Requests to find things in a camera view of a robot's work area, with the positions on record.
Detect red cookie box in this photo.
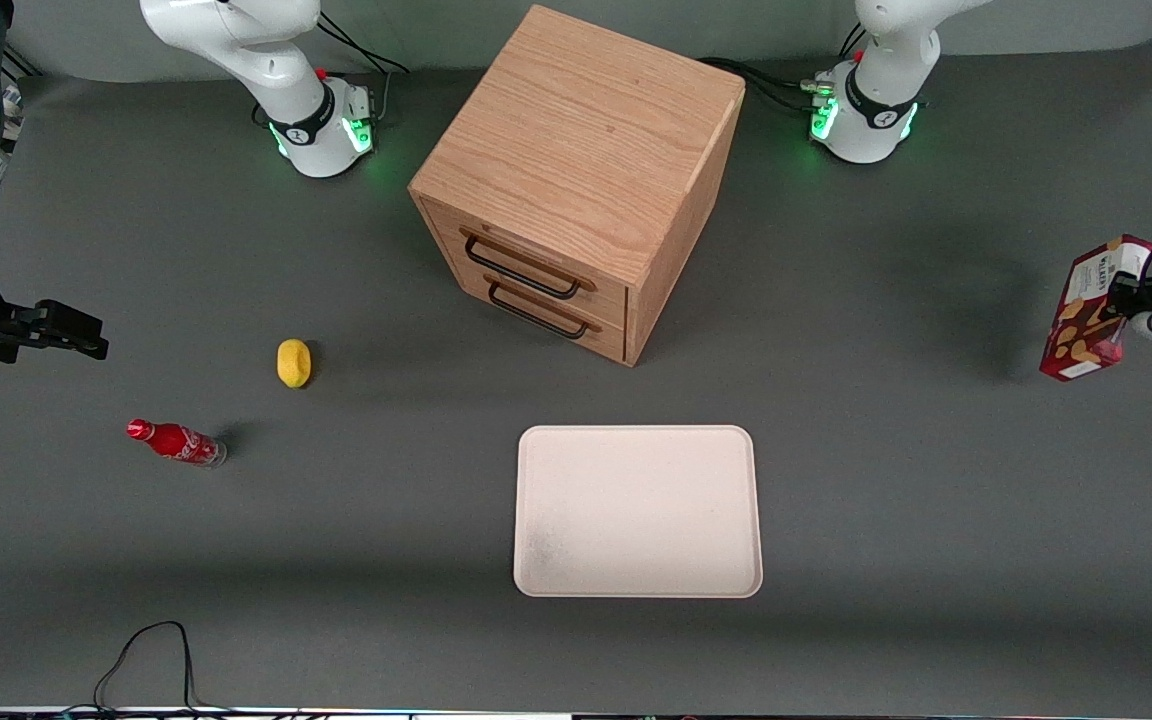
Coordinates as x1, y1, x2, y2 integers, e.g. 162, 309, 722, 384
1039, 235, 1152, 383

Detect cream rectangular tray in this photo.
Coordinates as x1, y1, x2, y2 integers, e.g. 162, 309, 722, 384
513, 425, 765, 600

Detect red cola bottle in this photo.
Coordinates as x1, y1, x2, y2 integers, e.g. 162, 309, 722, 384
126, 418, 229, 469

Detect yellow lemon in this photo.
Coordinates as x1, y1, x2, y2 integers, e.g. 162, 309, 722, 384
276, 338, 314, 389

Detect wooden drawer front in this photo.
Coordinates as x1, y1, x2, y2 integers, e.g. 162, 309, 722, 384
439, 262, 629, 365
420, 197, 631, 327

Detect wooden drawer cabinet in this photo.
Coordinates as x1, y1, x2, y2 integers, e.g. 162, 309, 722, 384
408, 5, 747, 368

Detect black table edge cable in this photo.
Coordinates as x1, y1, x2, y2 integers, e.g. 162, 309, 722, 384
61, 620, 237, 717

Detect black right arm base cable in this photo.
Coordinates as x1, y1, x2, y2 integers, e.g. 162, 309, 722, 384
316, 10, 411, 123

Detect black arm base cable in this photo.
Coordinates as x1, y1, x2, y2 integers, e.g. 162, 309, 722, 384
316, 10, 411, 123
699, 55, 837, 117

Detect black left arm base cable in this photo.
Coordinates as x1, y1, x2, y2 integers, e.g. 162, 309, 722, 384
699, 55, 837, 117

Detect black metal drawer handle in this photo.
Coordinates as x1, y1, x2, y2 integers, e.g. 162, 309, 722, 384
462, 231, 586, 301
485, 279, 593, 341

